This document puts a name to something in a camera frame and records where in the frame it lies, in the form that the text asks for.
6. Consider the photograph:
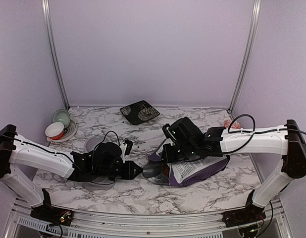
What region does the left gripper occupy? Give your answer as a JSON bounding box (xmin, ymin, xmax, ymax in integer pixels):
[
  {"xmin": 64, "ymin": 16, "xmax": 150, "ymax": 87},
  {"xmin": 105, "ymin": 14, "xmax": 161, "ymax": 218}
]
[{"xmin": 96, "ymin": 160, "xmax": 143, "ymax": 179}]

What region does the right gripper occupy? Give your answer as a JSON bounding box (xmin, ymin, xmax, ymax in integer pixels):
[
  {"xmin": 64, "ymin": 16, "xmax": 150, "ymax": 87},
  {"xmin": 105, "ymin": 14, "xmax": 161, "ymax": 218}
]
[{"xmin": 161, "ymin": 142, "xmax": 199, "ymax": 164}]

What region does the metal food scoop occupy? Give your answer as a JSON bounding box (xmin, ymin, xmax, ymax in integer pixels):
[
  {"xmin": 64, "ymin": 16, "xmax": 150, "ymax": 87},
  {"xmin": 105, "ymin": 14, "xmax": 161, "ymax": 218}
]
[{"xmin": 142, "ymin": 162, "xmax": 162, "ymax": 179}]

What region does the purple pet food bag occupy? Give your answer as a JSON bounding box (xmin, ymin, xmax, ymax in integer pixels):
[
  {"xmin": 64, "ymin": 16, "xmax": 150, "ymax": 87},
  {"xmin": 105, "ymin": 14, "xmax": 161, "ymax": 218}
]
[{"xmin": 148, "ymin": 152, "xmax": 230, "ymax": 187}]

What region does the grey double pet bowl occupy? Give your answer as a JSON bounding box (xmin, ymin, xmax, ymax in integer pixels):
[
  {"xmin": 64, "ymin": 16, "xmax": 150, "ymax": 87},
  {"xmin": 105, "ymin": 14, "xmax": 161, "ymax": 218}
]
[{"xmin": 84, "ymin": 135, "xmax": 111, "ymax": 153}]

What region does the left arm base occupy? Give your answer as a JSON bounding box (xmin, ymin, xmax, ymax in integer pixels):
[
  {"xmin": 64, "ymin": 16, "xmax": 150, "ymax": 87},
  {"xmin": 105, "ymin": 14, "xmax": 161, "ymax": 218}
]
[{"xmin": 30, "ymin": 208, "xmax": 73, "ymax": 226}]

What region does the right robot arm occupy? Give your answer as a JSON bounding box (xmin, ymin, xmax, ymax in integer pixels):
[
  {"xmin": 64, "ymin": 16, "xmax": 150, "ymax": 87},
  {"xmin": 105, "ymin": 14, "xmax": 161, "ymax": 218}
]
[{"xmin": 162, "ymin": 117, "xmax": 306, "ymax": 222}]

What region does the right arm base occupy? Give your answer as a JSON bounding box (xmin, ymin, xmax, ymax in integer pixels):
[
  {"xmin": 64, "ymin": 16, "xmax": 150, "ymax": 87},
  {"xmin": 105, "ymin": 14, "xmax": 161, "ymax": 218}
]
[{"xmin": 222, "ymin": 209, "xmax": 266, "ymax": 228}]

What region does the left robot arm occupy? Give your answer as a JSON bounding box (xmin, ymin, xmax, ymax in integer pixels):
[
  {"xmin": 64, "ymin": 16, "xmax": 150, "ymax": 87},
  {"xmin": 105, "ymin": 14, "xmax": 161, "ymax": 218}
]
[{"xmin": 0, "ymin": 124, "xmax": 143, "ymax": 221}]

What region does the brown pet food kibble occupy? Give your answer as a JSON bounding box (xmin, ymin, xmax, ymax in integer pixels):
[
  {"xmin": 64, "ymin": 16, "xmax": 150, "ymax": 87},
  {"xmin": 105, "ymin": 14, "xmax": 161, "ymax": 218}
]
[{"xmin": 161, "ymin": 163, "xmax": 170, "ymax": 177}]

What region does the grey round plate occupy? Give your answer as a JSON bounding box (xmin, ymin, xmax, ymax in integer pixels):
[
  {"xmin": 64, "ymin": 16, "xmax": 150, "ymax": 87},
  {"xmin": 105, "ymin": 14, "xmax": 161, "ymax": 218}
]
[{"xmin": 46, "ymin": 119, "xmax": 77, "ymax": 143}]

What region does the black floral square plate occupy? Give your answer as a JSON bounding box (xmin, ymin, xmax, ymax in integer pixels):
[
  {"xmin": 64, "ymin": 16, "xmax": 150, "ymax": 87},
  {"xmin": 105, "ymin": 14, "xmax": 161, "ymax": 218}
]
[{"xmin": 119, "ymin": 100, "xmax": 160, "ymax": 125}]

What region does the red and white bowl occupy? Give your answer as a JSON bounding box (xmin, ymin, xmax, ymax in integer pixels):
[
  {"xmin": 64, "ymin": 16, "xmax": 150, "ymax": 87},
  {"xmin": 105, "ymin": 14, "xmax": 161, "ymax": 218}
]
[{"xmin": 45, "ymin": 122, "xmax": 64, "ymax": 140}]

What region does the pale green ceramic bowl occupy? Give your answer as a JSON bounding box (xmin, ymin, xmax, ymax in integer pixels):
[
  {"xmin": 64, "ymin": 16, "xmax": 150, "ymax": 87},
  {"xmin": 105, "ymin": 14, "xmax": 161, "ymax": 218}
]
[{"xmin": 52, "ymin": 109, "xmax": 71, "ymax": 128}]

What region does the red patterned small bowl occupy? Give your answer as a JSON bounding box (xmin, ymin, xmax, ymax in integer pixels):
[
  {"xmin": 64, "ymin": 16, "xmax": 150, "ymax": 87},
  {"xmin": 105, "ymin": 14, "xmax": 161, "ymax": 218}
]
[{"xmin": 224, "ymin": 119, "xmax": 242, "ymax": 129}]

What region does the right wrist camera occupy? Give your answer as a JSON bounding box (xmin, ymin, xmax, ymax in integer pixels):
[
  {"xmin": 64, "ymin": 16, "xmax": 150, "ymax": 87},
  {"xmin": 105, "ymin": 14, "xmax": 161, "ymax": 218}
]
[{"xmin": 162, "ymin": 123, "xmax": 176, "ymax": 146}]

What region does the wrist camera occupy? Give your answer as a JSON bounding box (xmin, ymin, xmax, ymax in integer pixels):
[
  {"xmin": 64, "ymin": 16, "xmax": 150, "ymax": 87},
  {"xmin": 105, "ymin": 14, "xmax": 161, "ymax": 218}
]
[
  {"xmin": 120, "ymin": 139, "xmax": 133, "ymax": 161},
  {"xmin": 162, "ymin": 123, "xmax": 176, "ymax": 146}
]

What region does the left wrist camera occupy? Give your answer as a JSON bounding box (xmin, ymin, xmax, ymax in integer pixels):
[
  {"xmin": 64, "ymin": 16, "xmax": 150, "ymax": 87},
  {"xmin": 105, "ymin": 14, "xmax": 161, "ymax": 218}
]
[{"xmin": 120, "ymin": 139, "xmax": 133, "ymax": 161}]

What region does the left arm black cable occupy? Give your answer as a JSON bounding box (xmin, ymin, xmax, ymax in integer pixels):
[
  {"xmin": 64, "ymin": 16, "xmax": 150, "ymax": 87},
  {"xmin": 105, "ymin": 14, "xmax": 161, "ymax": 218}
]
[{"xmin": 0, "ymin": 130, "xmax": 120, "ymax": 186}]

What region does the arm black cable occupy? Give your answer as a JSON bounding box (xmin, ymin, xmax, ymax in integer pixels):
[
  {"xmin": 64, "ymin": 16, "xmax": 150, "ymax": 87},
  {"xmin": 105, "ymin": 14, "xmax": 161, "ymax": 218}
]
[
  {"xmin": 0, "ymin": 130, "xmax": 120, "ymax": 186},
  {"xmin": 182, "ymin": 114, "xmax": 306, "ymax": 167}
]

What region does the front aluminium rail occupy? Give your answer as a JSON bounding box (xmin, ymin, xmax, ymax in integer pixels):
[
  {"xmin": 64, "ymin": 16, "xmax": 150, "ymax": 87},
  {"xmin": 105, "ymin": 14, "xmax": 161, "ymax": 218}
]
[{"xmin": 3, "ymin": 198, "xmax": 292, "ymax": 238}]

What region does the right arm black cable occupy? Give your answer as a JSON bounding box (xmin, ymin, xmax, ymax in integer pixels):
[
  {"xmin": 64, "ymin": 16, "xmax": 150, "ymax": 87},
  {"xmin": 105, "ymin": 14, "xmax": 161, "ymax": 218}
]
[{"xmin": 182, "ymin": 114, "xmax": 306, "ymax": 167}]

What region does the right aluminium frame post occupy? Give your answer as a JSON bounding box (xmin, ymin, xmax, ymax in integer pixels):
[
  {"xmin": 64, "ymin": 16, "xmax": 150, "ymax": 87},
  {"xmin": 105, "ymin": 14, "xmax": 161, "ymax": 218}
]
[{"xmin": 228, "ymin": 0, "xmax": 261, "ymax": 114}]

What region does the aluminium frame post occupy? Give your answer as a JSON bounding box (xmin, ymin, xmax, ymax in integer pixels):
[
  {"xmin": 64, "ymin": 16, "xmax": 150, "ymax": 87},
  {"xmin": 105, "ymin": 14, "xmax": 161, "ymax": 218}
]
[
  {"xmin": 228, "ymin": 0, "xmax": 261, "ymax": 114},
  {"xmin": 42, "ymin": 0, "xmax": 70, "ymax": 110}
]

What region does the left aluminium frame post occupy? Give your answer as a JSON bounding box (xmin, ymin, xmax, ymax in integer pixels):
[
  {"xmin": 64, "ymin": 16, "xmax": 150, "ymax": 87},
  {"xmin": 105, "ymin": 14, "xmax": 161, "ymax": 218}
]
[{"xmin": 42, "ymin": 0, "xmax": 70, "ymax": 110}]

